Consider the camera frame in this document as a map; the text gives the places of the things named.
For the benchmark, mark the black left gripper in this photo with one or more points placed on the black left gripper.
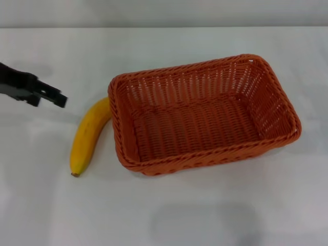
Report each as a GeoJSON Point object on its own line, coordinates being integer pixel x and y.
{"type": "Point", "coordinates": [15, 82]}

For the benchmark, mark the yellow banana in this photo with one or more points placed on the yellow banana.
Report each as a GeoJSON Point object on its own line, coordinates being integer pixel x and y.
{"type": "Point", "coordinates": [88, 133]}

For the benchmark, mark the orange woven plastic basket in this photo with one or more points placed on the orange woven plastic basket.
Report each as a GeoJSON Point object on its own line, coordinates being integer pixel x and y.
{"type": "Point", "coordinates": [202, 120]}

